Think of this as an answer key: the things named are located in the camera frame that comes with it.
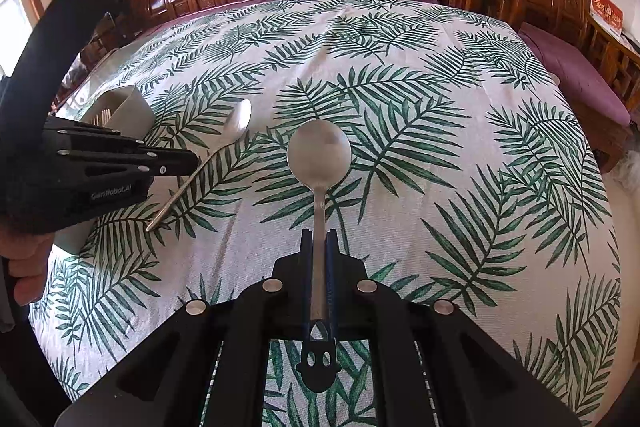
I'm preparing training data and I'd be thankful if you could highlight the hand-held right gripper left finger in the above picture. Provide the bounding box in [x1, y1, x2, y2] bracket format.
[55, 230, 314, 427]

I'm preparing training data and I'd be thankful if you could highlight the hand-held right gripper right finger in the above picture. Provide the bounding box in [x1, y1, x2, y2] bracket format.
[324, 230, 583, 427]

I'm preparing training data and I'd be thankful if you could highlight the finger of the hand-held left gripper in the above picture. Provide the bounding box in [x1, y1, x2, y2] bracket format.
[59, 149, 201, 182]
[44, 116, 152, 152]

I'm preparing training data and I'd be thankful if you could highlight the metal fork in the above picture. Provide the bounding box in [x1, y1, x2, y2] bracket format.
[89, 106, 117, 126]

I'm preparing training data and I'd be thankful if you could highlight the grey utensil organizer tray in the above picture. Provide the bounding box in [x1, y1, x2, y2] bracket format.
[52, 85, 154, 256]

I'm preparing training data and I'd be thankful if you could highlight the metal spoon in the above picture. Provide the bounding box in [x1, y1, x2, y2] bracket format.
[146, 99, 252, 232]
[287, 119, 352, 394]

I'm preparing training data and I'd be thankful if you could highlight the person's left hand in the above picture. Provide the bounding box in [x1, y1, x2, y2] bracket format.
[0, 226, 52, 308]

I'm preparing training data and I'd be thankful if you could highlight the leaf print blanket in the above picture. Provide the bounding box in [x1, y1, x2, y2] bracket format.
[27, 0, 626, 427]

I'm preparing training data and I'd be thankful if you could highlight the purple cushion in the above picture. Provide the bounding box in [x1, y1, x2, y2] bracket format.
[519, 21, 632, 128]

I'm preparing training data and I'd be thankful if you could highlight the red booklet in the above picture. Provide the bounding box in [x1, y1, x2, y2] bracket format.
[589, 0, 626, 34]

